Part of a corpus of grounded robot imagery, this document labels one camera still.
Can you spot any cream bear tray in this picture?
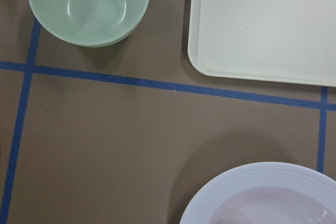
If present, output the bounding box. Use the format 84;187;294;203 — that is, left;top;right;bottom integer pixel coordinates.
187;0;335;87

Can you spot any white round plate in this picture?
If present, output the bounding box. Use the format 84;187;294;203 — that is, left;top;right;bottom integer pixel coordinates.
180;162;335;223

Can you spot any mint green bowl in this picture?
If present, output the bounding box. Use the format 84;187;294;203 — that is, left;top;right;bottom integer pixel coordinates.
29;0;149;48

